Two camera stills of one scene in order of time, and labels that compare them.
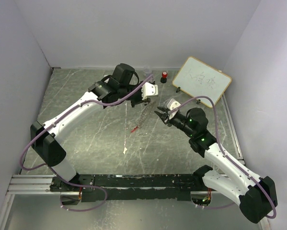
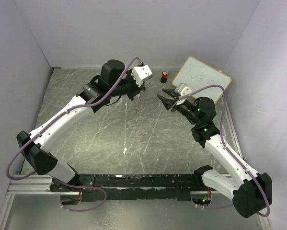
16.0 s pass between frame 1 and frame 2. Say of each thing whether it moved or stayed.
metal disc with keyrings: moved
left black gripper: moved
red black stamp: stayed
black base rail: stayed
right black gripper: moved
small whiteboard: stayed
